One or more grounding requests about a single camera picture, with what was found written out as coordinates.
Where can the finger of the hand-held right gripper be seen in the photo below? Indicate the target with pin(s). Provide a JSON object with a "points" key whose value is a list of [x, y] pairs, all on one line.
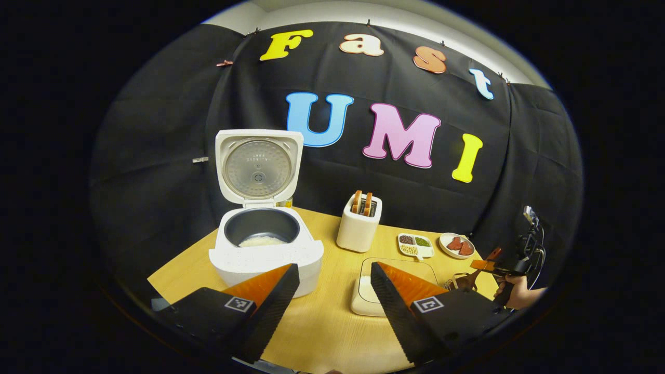
{"points": [[483, 264]]}

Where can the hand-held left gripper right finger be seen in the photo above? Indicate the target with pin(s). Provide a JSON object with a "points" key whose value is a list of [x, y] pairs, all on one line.
{"points": [[397, 322]]}

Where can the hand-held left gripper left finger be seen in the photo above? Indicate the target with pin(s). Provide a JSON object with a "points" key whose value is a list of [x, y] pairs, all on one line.
{"points": [[267, 317]]}

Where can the brown wooden spoon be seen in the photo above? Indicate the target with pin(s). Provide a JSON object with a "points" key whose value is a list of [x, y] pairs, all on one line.
{"points": [[467, 280]]}

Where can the white rice cooker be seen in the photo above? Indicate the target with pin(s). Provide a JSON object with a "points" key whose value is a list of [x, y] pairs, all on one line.
{"points": [[270, 257]]}

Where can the red meat piece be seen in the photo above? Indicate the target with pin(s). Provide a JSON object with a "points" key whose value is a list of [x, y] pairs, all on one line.
{"points": [[454, 243], [466, 249]]}

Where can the clear glass dish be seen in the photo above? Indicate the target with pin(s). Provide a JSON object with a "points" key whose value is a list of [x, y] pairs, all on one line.
{"points": [[363, 306]]}

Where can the round white plate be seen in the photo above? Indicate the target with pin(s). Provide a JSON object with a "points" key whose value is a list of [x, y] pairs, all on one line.
{"points": [[446, 250]]}

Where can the white divided bean dish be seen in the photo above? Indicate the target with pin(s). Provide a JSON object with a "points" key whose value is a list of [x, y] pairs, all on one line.
{"points": [[415, 249]]}

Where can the white toaster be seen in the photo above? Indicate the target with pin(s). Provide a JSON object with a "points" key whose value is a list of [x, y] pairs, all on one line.
{"points": [[357, 234]]}

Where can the toasted bread slice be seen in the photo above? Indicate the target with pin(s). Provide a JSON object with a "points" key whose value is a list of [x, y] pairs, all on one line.
{"points": [[357, 201], [367, 204]]}

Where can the black backdrop cloth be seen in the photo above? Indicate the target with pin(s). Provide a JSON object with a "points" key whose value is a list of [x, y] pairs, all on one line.
{"points": [[156, 156]]}

